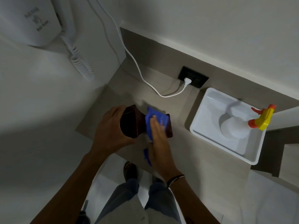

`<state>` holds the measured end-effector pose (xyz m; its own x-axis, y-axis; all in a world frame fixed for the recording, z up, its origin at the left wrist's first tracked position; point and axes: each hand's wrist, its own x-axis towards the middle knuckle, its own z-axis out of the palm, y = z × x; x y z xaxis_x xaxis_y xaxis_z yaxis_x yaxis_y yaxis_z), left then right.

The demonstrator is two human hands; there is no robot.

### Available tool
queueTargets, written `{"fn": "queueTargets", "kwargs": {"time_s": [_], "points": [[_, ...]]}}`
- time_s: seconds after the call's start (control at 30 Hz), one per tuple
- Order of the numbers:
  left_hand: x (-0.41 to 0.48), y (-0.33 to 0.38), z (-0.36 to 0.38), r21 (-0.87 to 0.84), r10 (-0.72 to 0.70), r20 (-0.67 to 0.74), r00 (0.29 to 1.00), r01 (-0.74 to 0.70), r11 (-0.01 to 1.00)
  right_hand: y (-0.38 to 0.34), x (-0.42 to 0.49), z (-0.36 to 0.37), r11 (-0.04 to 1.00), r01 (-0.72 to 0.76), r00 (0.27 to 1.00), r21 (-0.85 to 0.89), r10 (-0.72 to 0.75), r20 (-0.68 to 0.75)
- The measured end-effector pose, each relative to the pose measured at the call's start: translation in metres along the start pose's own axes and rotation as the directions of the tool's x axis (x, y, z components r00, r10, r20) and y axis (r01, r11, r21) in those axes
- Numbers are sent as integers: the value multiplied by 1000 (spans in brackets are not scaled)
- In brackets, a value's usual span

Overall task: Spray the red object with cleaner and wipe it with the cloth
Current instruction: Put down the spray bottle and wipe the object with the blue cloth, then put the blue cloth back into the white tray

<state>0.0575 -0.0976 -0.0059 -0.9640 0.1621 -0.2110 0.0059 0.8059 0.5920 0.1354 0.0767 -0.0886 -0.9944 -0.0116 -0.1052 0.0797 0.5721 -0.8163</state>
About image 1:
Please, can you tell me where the person's left hand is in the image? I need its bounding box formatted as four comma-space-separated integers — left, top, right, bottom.
90, 105, 138, 155

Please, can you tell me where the person's right hand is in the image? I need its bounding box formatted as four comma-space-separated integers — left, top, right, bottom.
148, 115, 183, 182

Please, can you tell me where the dark red vase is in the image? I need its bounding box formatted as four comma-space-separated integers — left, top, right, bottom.
120, 105, 173, 139

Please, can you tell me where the blue cloth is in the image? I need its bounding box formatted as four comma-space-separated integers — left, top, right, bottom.
143, 106, 168, 166

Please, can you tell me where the white spray bottle yellow nozzle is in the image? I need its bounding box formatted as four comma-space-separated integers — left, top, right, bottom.
220, 104, 277, 139

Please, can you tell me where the person's left forearm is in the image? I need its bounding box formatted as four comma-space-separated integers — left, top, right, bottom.
30, 150, 111, 224

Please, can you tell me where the person's right forearm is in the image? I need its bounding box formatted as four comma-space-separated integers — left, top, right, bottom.
169, 177, 221, 224

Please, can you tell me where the person's left shoe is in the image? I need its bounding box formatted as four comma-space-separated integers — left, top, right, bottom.
123, 161, 139, 183

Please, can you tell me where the black and white wristband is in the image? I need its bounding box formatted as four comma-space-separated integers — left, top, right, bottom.
166, 174, 186, 188

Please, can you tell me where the white plastic tray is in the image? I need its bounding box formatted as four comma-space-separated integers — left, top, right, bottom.
189, 87, 267, 166

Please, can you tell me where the dark blue object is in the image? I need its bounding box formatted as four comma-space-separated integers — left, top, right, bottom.
76, 200, 91, 224

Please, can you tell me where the grey shelf unit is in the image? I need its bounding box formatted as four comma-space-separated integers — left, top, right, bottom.
251, 107, 299, 187

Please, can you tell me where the white coiled cord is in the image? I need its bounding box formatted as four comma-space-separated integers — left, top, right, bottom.
60, 32, 95, 82

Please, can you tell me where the white power cable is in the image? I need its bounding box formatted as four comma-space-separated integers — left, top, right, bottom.
93, 0, 192, 98

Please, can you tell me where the black wall socket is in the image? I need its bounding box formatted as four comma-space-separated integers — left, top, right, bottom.
178, 66, 210, 89

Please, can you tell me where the white wall hair dryer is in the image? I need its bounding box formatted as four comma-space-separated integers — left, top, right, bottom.
0, 0, 76, 47

